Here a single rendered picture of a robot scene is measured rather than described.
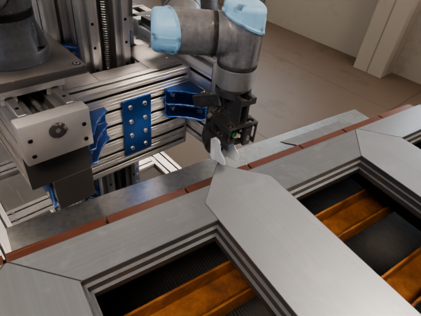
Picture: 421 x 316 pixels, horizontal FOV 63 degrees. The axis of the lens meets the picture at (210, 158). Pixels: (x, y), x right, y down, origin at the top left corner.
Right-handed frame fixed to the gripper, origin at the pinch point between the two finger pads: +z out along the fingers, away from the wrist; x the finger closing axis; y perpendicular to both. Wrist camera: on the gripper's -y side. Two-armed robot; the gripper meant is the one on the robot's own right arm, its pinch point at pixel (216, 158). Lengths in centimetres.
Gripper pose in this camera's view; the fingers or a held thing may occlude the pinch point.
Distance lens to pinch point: 80.3
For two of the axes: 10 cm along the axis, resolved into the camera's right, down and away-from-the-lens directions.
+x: 8.3, -2.8, 4.8
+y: 5.4, 5.7, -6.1
